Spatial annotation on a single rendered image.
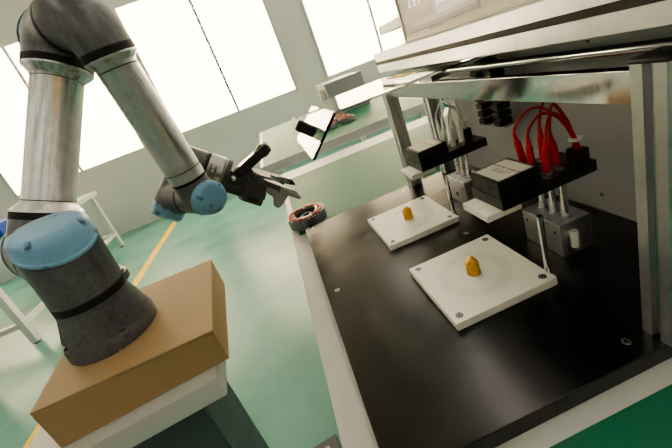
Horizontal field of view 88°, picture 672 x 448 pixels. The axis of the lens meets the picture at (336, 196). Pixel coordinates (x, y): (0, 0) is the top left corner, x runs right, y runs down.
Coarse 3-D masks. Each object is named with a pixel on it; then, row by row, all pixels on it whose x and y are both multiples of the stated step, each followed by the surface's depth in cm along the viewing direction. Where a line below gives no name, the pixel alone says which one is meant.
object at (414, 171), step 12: (420, 144) 72; (432, 144) 69; (444, 144) 68; (456, 144) 72; (468, 144) 69; (480, 144) 70; (408, 156) 73; (420, 156) 68; (432, 156) 69; (444, 156) 69; (456, 156) 69; (408, 168) 74; (420, 168) 69; (432, 168) 69; (456, 168) 76; (468, 168) 72
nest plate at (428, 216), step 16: (400, 208) 80; (416, 208) 78; (432, 208) 75; (384, 224) 76; (400, 224) 74; (416, 224) 71; (432, 224) 69; (448, 224) 69; (384, 240) 70; (400, 240) 68
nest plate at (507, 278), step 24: (480, 240) 59; (432, 264) 57; (456, 264) 55; (480, 264) 53; (504, 264) 52; (528, 264) 50; (432, 288) 52; (456, 288) 50; (480, 288) 49; (504, 288) 47; (528, 288) 46; (456, 312) 46; (480, 312) 45
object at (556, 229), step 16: (528, 208) 55; (544, 208) 53; (560, 208) 52; (576, 208) 51; (528, 224) 55; (544, 224) 51; (560, 224) 49; (576, 224) 49; (560, 240) 49; (592, 240) 50
